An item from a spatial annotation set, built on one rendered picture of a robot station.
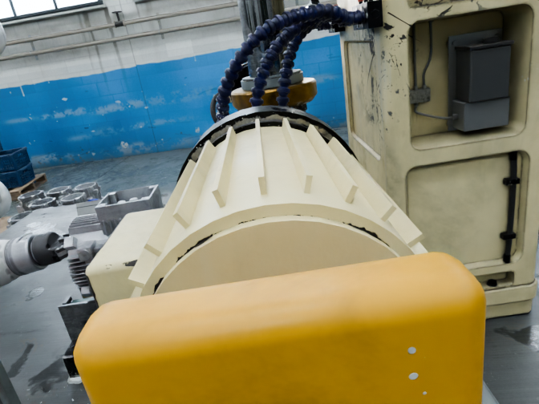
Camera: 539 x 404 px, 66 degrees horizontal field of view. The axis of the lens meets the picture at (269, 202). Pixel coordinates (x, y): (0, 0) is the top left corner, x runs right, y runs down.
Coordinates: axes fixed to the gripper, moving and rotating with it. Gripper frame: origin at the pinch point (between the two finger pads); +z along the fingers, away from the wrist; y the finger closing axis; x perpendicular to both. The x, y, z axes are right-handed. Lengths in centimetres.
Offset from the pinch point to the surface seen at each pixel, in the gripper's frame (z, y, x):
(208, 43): -23, 568, -45
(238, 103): 35.0, -4.9, -20.1
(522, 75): 84, -16, -12
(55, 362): -23.7, -10.2, 24.2
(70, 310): -15.6, -7.9, 13.2
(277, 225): 40, -73, -23
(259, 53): 42, -4, -28
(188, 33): -45, 570, -66
